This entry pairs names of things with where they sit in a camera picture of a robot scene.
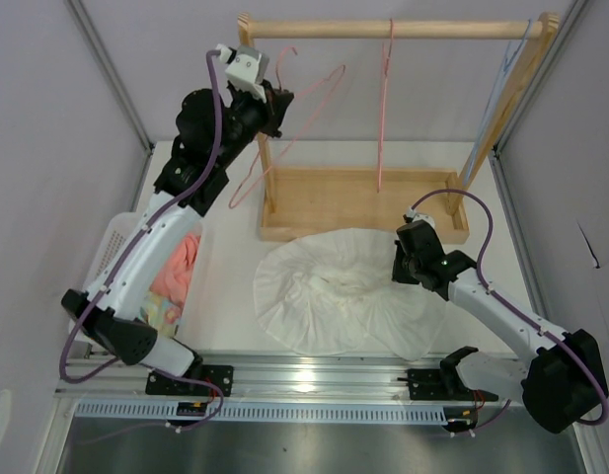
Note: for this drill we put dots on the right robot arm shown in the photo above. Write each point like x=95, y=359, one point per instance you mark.
x=557, y=376

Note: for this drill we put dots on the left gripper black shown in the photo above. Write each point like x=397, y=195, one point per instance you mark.
x=272, y=111

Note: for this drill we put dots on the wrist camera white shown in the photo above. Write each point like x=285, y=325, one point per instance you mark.
x=412, y=216
x=245, y=69

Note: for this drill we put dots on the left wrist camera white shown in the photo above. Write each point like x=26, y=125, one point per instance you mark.
x=245, y=69

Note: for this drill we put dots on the pink wire hanger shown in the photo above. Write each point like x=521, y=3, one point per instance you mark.
x=386, y=54
x=329, y=83

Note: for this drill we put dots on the wooden hanger rack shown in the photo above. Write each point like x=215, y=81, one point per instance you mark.
x=316, y=199

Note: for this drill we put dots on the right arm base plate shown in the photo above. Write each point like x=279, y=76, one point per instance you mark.
x=433, y=384

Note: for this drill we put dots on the white skirt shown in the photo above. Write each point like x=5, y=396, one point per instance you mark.
x=326, y=294

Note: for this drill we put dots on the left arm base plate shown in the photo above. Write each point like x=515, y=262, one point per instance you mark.
x=221, y=376

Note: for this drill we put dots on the white laundry basket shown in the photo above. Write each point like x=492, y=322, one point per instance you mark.
x=120, y=231

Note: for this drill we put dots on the aluminium mounting rail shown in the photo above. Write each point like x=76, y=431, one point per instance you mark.
x=279, y=378

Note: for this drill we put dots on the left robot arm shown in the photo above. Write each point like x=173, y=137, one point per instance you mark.
x=211, y=135

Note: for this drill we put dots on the pink cloth in basket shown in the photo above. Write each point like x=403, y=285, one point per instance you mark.
x=174, y=278

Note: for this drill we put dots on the blue wire hanger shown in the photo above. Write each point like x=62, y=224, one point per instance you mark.
x=503, y=71

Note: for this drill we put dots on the slotted cable duct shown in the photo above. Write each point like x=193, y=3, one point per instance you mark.
x=429, y=415

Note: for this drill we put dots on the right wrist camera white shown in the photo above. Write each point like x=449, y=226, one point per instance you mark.
x=412, y=216

